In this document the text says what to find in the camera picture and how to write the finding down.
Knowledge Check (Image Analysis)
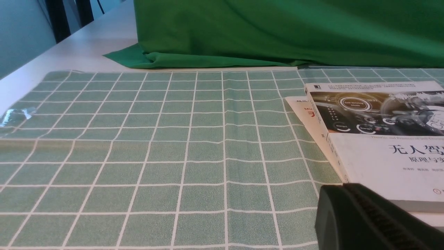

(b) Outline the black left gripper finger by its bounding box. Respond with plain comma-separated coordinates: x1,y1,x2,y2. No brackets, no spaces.
315,183,444,250

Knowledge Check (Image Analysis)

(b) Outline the white self-driving textbook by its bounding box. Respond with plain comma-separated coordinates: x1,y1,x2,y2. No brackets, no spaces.
305,81,444,213

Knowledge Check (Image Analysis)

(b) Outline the white book under textbook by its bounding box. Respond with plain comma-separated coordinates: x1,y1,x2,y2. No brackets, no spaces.
284,96,346,183

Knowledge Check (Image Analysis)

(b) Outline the green checkered tablecloth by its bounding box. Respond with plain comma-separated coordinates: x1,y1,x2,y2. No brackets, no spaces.
0,68,443,250

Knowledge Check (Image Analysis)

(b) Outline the green backdrop cloth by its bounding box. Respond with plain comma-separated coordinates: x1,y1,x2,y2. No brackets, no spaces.
105,0,444,69

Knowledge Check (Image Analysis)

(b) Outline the clear tape piece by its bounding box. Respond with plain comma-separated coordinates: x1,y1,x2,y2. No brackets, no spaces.
0,107,36,127

